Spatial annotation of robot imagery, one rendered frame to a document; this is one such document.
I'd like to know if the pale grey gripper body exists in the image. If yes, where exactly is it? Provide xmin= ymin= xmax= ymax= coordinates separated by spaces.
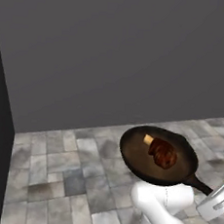
xmin=195 ymin=168 xmax=224 ymax=224

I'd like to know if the black frying pan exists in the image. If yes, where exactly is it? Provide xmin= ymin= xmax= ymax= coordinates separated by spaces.
xmin=114 ymin=122 xmax=220 ymax=197

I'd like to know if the brown steak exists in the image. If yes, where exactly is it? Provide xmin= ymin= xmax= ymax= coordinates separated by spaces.
xmin=139 ymin=133 xmax=181 ymax=171

